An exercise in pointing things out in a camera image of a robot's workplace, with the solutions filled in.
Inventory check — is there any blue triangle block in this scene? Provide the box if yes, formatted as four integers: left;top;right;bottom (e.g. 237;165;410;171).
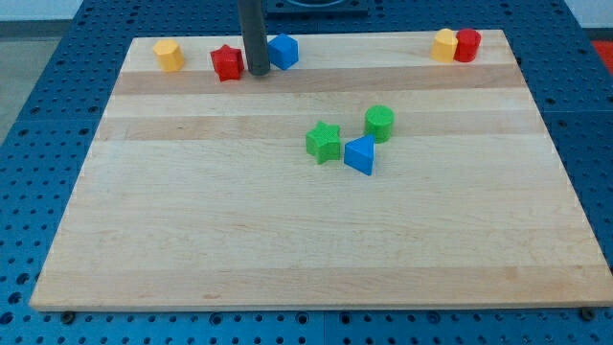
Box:
344;134;375;175

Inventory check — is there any red star block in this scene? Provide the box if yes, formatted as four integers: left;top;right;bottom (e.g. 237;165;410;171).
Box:
210;44;244;81

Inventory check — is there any green cylinder block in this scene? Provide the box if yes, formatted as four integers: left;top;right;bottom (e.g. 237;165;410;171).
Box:
364;104;395;144

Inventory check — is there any yellow hexagon block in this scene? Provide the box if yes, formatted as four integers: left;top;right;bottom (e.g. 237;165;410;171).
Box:
152;38;185;72

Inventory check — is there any green star block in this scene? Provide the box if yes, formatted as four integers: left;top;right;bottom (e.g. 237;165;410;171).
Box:
306;121;341;165

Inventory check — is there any yellow pentagon block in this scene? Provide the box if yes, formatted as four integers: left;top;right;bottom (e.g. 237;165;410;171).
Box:
430;28;458;63

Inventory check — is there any wooden board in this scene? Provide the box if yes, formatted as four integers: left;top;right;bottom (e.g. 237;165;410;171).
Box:
30;30;612;311

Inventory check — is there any red cylinder block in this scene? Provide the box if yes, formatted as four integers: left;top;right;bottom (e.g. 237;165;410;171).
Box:
454;28;482;62

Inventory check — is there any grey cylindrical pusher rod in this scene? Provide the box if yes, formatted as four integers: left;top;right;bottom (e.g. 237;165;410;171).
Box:
238;0;270;77

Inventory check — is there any blue cube block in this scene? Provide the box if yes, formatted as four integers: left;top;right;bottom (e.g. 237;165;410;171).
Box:
267;34;299;70

